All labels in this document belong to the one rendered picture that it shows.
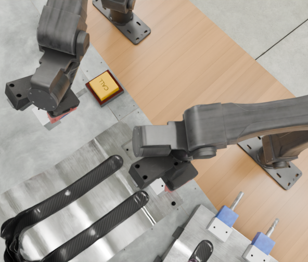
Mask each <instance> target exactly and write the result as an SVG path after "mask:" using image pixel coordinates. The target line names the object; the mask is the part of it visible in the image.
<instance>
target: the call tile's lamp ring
mask: <svg viewBox="0 0 308 262"><path fill-rule="evenodd" d="M105 72H108V73H109V75H110V76H111V77H112V79H113V80H114V81H115V83H116V84H117V85H118V87H119V88H120V90H119V91H117V92H116V93H114V94H113V95H111V96H110V97H108V98H107V99H105V100H104V101H102V102H101V101H100V100H99V98H98V97H97V95H96V94H95V93H94V91H93V90H92V89H91V87H90V86H89V83H90V82H91V81H92V80H94V79H95V78H97V77H99V76H100V75H102V74H103V73H105ZM105 72H103V73H102V74H100V75H99V76H97V77H95V78H94V79H92V80H90V81H89V82H87V83H86V84H85V85H86V86H87V87H88V88H89V90H90V91H91V93H92V94H93V95H94V97H95V98H96V99H97V101H98V102H99V104H100V105H102V104H103V103H105V102H106V101H108V100H109V99H111V98H112V97H114V96H115V95H117V94H118V93H120V92H122V91H123V88H122V87H121V86H120V84H119V83H118V82H117V80H116V79H115V78H114V77H113V75H112V74H111V73H110V71H109V70H106V71H105Z"/></svg>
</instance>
